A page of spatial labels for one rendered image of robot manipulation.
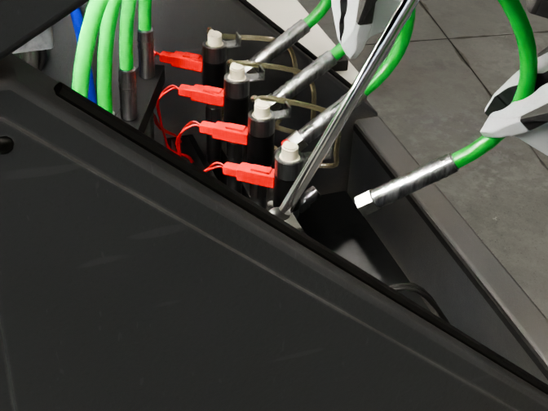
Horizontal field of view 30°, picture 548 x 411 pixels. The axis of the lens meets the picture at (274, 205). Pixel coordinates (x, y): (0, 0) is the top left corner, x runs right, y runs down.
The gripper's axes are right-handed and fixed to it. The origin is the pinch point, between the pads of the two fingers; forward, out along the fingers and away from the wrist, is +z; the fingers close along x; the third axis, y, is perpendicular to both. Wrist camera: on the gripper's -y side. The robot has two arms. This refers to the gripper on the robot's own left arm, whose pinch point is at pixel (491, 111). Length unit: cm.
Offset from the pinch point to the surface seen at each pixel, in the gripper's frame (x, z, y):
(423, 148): 152, 130, 99
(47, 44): -28.6, -3.0, -34.3
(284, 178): -1.0, 21.3, -4.5
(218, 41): 19.3, 32.2, -12.5
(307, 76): 17.1, 25.2, -3.9
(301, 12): 56, 50, 4
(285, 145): 0.8, 19.7, -6.5
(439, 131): 163, 129, 102
